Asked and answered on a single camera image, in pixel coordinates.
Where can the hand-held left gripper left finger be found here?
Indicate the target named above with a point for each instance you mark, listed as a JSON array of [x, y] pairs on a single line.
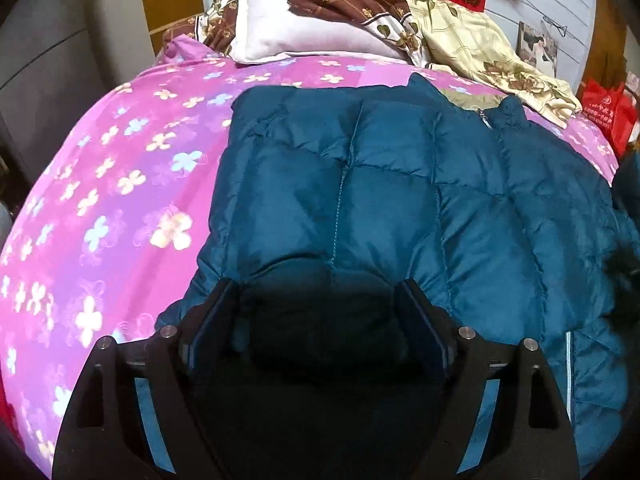
[[212, 327]]

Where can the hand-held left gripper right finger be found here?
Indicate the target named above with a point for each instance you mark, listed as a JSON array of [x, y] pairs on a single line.
[[425, 325]]

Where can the blue puffer jacket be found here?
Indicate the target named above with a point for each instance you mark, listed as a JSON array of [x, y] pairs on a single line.
[[395, 195]]

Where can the pink floral bedsheet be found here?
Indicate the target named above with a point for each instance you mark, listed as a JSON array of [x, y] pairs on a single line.
[[120, 170]]

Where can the red shopping bag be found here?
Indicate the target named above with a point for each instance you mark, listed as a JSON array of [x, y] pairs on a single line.
[[607, 110]]

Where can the cream floral quilt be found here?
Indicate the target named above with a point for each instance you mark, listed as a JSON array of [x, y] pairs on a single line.
[[470, 40]]

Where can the white pillow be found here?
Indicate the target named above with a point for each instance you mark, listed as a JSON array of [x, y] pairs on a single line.
[[300, 30]]

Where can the grey wardrobe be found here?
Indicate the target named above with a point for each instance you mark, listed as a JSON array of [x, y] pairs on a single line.
[[55, 60]]

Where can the wall photo poster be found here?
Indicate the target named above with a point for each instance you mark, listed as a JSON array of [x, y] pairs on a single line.
[[537, 50]]

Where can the orange wooden door frame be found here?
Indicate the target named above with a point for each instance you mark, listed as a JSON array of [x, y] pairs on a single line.
[[605, 35]]

